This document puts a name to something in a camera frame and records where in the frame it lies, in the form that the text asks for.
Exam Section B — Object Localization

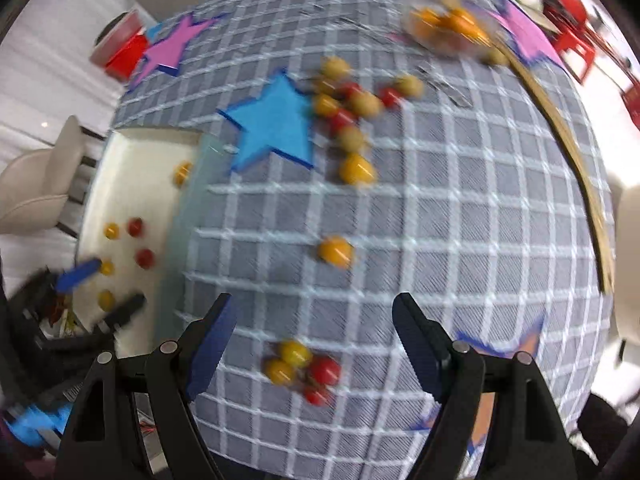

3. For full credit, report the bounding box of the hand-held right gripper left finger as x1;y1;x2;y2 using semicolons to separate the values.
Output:
54;292;240;480

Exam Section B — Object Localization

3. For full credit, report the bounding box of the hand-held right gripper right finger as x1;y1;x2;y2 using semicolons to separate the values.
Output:
391;292;571;480

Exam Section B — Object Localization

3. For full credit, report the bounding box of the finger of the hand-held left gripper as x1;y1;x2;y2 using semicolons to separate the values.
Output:
30;258;102;303
90;292;147;343

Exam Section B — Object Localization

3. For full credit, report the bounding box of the cluster of small fruits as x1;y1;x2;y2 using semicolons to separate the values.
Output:
311;55;426;187

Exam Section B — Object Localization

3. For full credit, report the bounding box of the clear plastic fruit bag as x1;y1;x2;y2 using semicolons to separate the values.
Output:
405;0;506;58

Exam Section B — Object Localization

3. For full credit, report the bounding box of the person's left hand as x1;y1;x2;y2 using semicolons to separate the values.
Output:
7;402;71;448

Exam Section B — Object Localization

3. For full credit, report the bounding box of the beige chair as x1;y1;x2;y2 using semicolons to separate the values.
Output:
0;115;101;238

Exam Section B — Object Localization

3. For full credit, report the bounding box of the person's dark trouser leg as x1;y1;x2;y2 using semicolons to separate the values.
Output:
565;395;640;480

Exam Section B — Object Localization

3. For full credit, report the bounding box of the red round container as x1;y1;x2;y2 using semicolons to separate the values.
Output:
90;7;151;81

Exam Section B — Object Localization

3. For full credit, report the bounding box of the long wooden paddle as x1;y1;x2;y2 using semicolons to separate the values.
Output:
492;42;616;293

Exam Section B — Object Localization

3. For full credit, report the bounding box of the pale yellow round fruit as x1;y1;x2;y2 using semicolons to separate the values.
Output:
482;45;511;67

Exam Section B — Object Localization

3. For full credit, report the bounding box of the mandarin orange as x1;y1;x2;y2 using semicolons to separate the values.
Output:
415;5;446;36
447;7;483;36

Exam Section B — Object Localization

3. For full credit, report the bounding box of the red plastic chair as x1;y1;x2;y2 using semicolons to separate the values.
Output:
547;0;598;83

